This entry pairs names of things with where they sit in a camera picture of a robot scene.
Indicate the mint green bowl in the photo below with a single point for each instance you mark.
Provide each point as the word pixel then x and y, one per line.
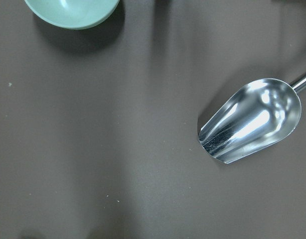
pixel 73 14

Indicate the stainless steel ice scoop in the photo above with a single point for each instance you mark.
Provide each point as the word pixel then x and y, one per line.
pixel 260 114

